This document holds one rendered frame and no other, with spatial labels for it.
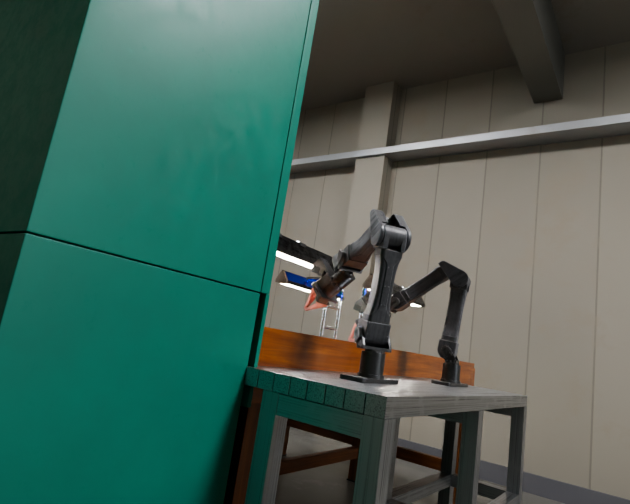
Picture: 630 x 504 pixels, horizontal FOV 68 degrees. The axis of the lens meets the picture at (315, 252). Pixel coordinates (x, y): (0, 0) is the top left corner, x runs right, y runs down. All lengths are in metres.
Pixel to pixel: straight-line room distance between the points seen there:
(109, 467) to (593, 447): 3.11
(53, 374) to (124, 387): 0.13
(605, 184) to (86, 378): 3.51
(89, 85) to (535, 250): 3.31
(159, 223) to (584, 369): 3.11
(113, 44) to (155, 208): 0.28
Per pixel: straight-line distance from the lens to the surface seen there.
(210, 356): 1.01
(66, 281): 0.82
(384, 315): 1.24
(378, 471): 0.91
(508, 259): 3.78
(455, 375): 1.77
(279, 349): 1.23
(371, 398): 0.91
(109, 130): 0.88
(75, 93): 0.86
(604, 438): 3.61
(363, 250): 1.39
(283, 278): 2.59
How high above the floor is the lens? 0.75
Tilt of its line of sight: 11 degrees up
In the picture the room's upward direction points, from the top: 9 degrees clockwise
